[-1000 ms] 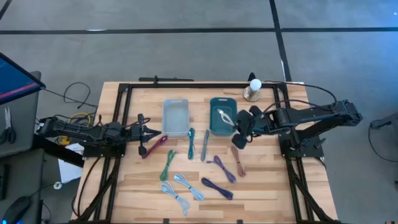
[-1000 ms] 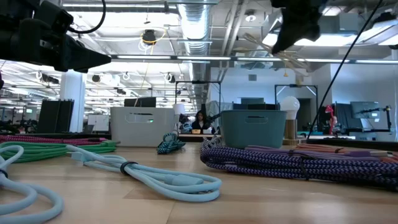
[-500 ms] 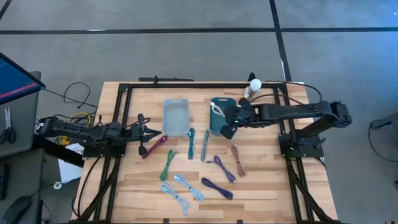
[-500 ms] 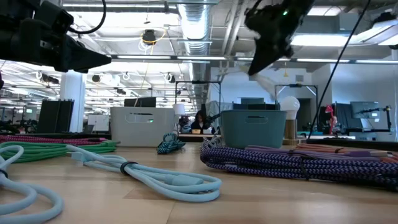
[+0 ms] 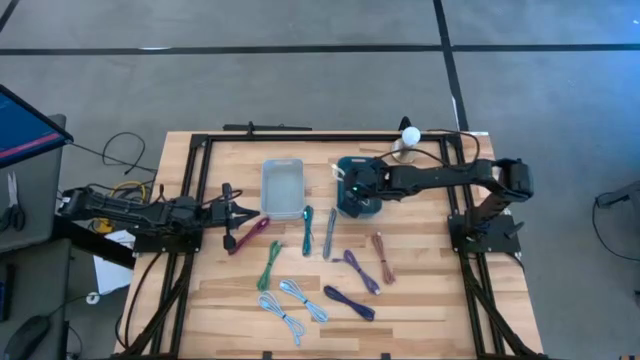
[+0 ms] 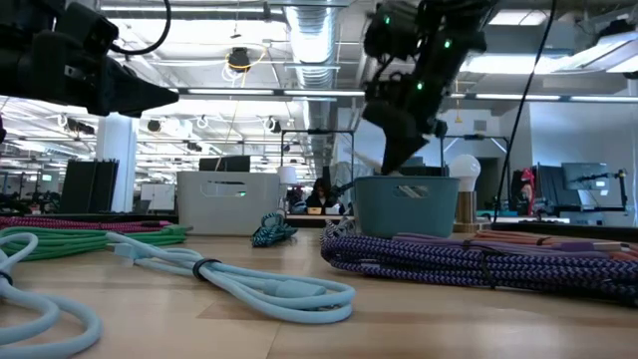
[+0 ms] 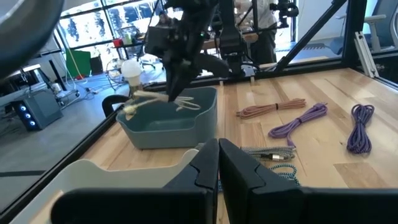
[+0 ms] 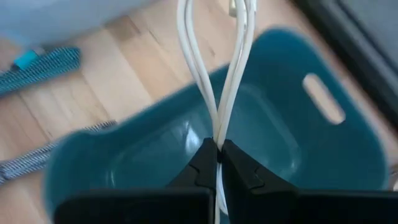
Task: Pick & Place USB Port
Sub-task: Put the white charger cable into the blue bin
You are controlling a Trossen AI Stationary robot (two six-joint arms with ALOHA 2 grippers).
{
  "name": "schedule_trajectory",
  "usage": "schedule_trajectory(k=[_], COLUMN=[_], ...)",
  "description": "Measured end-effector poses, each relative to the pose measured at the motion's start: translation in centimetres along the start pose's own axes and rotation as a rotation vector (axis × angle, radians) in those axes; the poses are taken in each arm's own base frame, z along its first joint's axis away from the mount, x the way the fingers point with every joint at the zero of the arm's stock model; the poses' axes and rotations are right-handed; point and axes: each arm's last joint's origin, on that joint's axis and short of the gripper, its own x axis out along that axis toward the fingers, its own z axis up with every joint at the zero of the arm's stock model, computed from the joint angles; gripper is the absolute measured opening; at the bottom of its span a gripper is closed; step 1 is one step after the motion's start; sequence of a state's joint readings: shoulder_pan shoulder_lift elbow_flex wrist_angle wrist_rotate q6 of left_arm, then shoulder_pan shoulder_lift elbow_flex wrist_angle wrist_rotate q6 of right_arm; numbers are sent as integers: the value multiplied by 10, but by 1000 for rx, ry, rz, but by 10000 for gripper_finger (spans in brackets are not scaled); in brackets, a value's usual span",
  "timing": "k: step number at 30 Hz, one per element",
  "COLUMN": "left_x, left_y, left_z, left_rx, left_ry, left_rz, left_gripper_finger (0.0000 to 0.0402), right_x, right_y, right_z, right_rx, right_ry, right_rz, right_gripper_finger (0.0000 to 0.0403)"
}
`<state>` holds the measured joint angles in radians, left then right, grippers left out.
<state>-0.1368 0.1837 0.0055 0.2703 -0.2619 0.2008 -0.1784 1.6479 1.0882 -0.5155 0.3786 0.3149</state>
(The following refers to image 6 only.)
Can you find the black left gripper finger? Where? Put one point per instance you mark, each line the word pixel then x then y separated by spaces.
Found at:
pixel 139 90
pixel 130 111

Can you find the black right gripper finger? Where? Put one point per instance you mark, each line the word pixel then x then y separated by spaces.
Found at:
pixel 399 152

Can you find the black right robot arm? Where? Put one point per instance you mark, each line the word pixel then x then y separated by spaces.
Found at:
pixel 448 25

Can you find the grey monitor on arm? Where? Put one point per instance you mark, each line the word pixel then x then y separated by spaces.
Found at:
pixel 585 175

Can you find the white building column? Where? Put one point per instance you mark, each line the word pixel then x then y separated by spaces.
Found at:
pixel 117 164

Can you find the teal plastic bin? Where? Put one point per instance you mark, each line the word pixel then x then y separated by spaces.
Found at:
pixel 406 214

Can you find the white light bulb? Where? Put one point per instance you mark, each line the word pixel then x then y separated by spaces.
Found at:
pixel 464 169

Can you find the black upright panels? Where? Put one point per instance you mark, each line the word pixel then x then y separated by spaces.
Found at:
pixel 90 187

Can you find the person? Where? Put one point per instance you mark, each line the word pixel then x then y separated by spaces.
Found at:
pixel 321 197

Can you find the white board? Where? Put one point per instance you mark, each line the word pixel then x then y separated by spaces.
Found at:
pixel 158 197

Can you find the black ceiling device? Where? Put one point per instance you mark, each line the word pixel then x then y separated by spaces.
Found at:
pixel 239 57

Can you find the black monitor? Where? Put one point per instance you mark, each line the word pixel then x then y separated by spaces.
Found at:
pixel 224 163

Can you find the white lampshade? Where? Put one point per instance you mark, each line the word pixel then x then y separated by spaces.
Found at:
pixel 287 174

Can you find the red object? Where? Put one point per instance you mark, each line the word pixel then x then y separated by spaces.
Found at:
pixel 527 182

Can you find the grey plastic bin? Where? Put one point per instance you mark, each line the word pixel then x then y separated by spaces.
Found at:
pixel 224 209

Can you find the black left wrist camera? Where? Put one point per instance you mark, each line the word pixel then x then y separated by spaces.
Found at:
pixel 92 30

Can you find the silver ribbed air duct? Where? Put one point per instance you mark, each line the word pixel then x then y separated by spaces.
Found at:
pixel 311 40

